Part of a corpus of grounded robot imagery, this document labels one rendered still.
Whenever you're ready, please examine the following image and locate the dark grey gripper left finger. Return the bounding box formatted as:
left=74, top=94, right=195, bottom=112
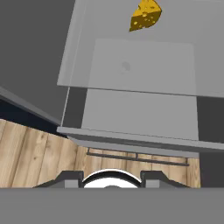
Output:
left=32, top=170, right=84, bottom=189

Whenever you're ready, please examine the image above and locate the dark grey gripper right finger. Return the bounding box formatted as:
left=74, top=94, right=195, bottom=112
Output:
left=140, top=170, right=191, bottom=189

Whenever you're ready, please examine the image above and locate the grey fridge drawer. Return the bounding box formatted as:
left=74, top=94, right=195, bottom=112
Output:
left=56, top=87, right=224, bottom=160

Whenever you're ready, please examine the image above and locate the clear glass fridge shelf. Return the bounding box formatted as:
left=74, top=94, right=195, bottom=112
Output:
left=56, top=0, right=224, bottom=99

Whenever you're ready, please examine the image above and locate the dark grey fridge door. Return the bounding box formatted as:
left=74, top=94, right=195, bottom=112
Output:
left=0, top=0, right=77, bottom=127

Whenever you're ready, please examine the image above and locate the white and black round thing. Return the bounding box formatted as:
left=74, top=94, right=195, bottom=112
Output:
left=81, top=168, right=145, bottom=189

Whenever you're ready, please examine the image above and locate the yellow cheese wedge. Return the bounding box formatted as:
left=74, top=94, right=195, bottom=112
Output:
left=129, top=0, right=164, bottom=32

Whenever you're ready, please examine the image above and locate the dark grey drawer handle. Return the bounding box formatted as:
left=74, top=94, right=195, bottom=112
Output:
left=86, top=147, right=191, bottom=168

